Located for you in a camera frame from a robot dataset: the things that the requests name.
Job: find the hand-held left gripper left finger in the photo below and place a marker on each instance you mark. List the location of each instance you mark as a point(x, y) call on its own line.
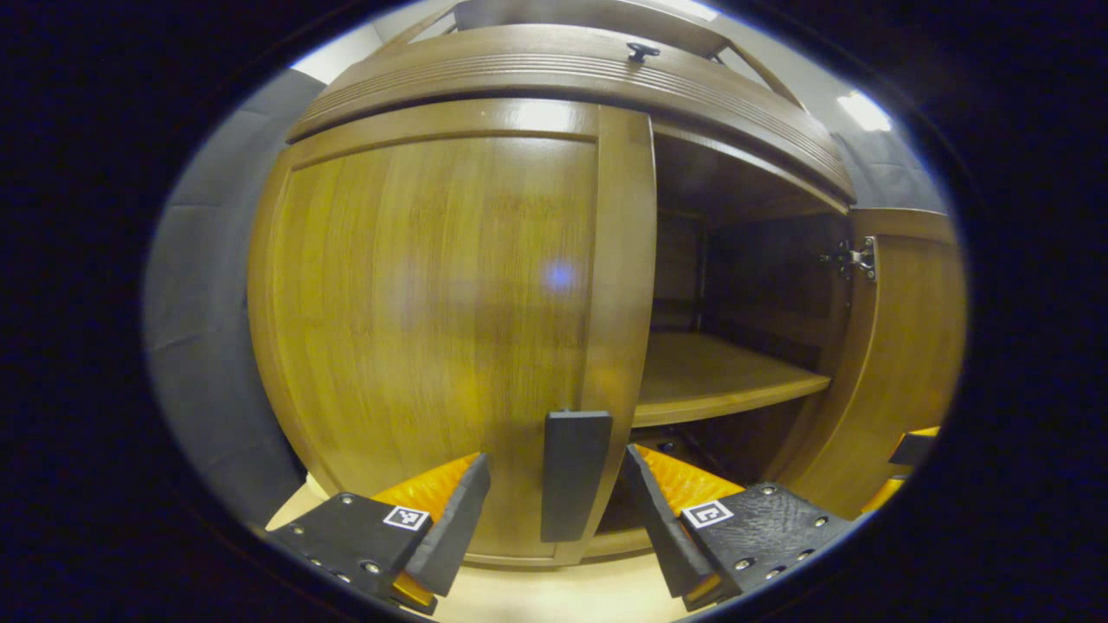
point(454, 536)

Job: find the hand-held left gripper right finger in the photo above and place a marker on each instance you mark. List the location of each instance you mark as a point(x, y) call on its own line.
point(662, 536)

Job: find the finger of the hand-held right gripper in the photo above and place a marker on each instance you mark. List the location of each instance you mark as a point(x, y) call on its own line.
point(885, 497)
point(913, 448)

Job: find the wooden shoe cabinet door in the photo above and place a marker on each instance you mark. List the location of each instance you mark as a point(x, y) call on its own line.
point(415, 303)
point(900, 346)

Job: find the wooden double-door shoe cabinet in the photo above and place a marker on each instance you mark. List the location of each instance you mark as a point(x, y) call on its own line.
point(753, 285)

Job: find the wooden cabinet inner shelf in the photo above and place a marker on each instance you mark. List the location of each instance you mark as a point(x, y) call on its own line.
point(710, 376)

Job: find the metal right door hinge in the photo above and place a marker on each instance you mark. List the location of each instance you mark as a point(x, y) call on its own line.
point(853, 258)

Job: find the wooden cabinet drawer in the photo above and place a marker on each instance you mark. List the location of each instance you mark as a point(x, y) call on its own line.
point(519, 65)

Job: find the black round drawer knob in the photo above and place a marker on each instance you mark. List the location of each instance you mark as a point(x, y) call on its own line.
point(642, 52)

